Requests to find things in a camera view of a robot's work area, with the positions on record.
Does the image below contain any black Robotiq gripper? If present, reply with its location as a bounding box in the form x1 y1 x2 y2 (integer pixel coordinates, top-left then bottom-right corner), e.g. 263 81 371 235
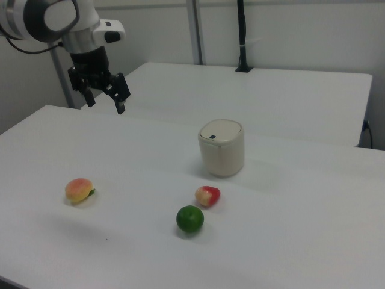
67 46 132 116

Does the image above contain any cream flip-lid garbage bin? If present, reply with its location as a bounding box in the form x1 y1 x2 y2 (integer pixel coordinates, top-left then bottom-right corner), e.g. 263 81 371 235
197 119 245 178

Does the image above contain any orange-yellow toy peach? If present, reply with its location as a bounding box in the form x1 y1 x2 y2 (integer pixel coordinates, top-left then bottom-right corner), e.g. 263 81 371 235
64 178 96 206

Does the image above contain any red toy strawberry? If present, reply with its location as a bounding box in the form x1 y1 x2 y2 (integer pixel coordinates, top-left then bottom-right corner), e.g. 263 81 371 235
194 185 221 208

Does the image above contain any green toy lime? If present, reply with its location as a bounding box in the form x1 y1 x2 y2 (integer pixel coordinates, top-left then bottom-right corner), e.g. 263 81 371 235
176 205 205 234

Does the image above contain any grey partition post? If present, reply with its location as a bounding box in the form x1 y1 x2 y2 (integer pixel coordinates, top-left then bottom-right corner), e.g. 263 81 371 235
186 0 208 66
49 49 76 109

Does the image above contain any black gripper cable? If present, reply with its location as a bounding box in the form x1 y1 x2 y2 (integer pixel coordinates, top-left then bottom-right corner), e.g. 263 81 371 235
0 26 64 55

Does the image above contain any black camera stand pole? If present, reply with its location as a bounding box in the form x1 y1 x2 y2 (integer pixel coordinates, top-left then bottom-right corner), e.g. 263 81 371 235
234 0 254 73

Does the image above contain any thin black wall cable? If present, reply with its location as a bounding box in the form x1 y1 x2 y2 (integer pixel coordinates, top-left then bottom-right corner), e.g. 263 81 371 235
362 119 374 149

